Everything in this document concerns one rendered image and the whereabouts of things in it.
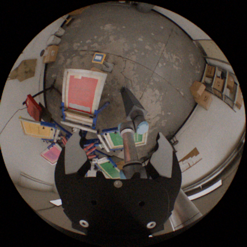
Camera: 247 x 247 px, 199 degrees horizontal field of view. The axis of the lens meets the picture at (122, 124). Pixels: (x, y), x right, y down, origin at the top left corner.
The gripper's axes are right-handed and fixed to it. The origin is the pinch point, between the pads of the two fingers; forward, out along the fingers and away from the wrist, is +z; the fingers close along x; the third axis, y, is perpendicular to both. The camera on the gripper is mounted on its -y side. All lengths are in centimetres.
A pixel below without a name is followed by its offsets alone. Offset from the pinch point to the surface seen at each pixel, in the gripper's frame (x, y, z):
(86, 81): -43, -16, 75
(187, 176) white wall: 283, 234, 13
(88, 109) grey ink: -46, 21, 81
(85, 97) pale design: -47, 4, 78
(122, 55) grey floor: -2, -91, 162
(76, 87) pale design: -59, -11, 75
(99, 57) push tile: -27, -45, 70
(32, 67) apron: -226, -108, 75
